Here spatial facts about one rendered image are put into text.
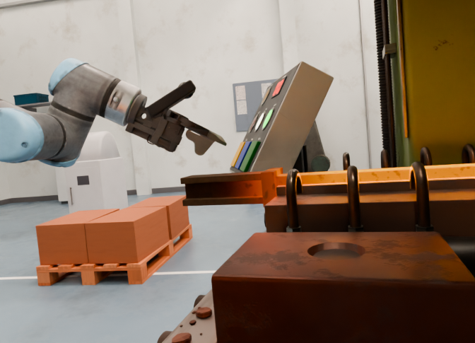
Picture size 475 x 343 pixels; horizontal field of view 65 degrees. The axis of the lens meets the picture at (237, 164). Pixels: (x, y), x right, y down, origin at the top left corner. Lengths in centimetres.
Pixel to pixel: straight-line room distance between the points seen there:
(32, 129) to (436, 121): 62
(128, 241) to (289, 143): 242
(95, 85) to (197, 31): 794
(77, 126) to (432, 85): 65
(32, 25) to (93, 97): 971
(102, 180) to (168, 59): 401
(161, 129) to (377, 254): 64
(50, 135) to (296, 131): 47
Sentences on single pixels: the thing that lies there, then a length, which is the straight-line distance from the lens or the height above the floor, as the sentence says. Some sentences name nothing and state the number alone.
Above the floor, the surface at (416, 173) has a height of 101.
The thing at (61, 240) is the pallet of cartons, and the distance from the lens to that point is 341.
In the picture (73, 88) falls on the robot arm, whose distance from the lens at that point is 82.
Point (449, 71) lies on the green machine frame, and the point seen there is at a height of 111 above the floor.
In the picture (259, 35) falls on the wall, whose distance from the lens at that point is 845.
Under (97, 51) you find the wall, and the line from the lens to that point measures 949.
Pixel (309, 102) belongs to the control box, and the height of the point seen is 111.
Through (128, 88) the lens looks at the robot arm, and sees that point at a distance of 82.
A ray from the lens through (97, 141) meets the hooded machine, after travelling 577.
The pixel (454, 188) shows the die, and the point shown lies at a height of 99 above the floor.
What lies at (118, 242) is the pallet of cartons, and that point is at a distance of 313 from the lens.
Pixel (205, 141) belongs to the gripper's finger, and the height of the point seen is 105.
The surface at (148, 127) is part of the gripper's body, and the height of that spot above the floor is 109.
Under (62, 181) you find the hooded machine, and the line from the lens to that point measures 889.
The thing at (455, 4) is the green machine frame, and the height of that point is 119.
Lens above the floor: 105
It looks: 4 degrees down
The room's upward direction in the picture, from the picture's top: 5 degrees counter-clockwise
